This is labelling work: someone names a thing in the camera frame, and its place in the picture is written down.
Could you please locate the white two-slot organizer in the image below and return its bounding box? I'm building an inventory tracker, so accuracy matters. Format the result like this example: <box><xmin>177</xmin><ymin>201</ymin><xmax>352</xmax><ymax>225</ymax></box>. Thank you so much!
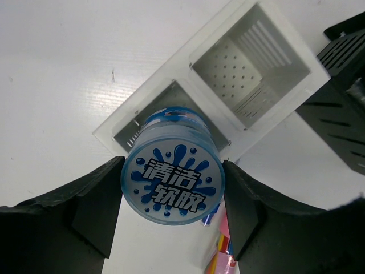
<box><xmin>94</xmin><ymin>1</ymin><xmax>329</xmax><ymax>161</ymax></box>

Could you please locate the black two-slot organizer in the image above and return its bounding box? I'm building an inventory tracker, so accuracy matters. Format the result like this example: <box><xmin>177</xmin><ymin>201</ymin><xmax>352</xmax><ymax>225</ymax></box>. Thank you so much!
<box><xmin>297</xmin><ymin>13</ymin><xmax>364</xmax><ymax>174</ymax></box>

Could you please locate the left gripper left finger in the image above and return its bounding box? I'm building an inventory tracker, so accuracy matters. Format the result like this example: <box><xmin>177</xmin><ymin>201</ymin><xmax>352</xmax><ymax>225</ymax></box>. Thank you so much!
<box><xmin>1</xmin><ymin>156</ymin><xmax>125</xmax><ymax>273</ymax></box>

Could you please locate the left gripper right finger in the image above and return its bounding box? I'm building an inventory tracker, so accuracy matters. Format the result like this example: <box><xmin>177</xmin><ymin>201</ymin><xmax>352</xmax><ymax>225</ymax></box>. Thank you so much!
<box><xmin>223</xmin><ymin>161</ymin><xmax>364</xmax><ymax>273</ymax></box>

